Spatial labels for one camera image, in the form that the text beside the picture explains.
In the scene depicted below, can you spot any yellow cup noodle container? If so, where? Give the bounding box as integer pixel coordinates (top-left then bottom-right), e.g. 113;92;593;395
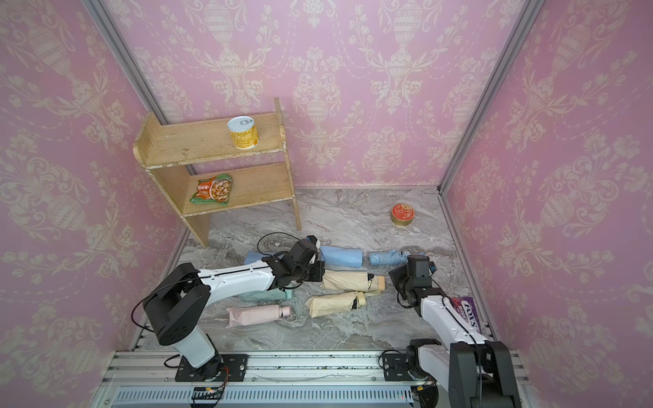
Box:
227;116;258;150

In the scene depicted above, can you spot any green orange snack packet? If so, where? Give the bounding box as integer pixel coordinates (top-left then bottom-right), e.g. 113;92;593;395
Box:
190;173;233;206

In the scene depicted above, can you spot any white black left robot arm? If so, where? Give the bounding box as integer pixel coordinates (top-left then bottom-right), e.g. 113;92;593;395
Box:
139;236;321;377

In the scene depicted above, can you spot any round gold red candy tin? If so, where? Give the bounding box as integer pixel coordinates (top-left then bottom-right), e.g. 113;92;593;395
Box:
390;203;415;226

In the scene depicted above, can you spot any purple candy bag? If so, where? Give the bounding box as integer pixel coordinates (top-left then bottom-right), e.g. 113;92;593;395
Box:
451;297;482;333

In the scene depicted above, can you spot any mint green sleeved umbrella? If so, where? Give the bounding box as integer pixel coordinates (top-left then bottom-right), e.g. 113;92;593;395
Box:
238;289;292;303

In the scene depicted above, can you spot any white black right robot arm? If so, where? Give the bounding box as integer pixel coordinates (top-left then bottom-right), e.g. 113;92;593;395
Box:
389;254;522;407

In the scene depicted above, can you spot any aluminium corner frame post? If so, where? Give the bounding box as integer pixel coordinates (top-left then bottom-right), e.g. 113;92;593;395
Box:
82;0;168;125
439;0;545;197

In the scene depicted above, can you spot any aluminium corner frame post left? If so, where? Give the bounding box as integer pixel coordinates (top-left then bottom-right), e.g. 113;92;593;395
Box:
82;0;168;125

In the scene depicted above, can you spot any light blue umbrella sleeve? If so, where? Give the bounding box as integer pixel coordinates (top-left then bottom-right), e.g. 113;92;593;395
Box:
321;246;363;269

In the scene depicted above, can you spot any aluminium corner frame post right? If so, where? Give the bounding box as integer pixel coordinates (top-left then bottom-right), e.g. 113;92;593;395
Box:
439;0;545;197

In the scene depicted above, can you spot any beige sleeved umbrella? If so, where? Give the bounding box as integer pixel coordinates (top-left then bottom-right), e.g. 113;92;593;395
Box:
305;292;367;318

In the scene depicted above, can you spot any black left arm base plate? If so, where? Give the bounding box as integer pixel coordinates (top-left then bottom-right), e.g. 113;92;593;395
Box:
175;354;248;384

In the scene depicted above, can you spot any wooden two-tier shelf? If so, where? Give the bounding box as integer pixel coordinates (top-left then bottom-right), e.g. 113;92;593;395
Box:
132;97;303;249

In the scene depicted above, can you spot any pink sleeved umbrella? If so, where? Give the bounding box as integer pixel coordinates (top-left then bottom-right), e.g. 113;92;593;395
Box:
227;304;292;328

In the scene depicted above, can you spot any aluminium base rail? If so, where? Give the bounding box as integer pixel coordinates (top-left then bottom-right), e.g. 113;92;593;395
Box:
91;349;537;408

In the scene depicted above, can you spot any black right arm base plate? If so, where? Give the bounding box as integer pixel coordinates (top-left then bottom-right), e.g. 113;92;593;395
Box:
378;350;424;382

